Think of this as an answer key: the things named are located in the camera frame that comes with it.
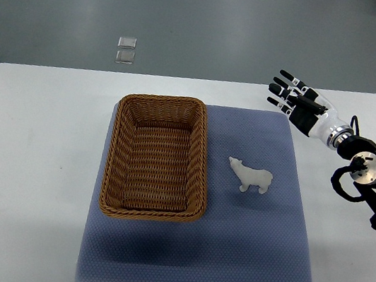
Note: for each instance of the white bear figurine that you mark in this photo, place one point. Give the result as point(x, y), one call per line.
point(248, 176)

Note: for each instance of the brown wicker basket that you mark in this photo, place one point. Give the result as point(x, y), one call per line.
point(156, 162)

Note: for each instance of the lower floor metal plate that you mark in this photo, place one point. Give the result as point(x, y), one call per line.
point(125, 57)

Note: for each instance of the upper floor metal plate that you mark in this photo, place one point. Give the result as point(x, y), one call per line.
point(127, 42)

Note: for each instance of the blue foam mat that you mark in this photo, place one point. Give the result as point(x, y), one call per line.
point(241, 237)

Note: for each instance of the floor metal plate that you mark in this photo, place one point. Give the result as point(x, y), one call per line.
point(127, 42)
point(125, 57)

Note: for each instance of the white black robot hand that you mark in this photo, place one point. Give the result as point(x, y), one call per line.
point(311, 113)

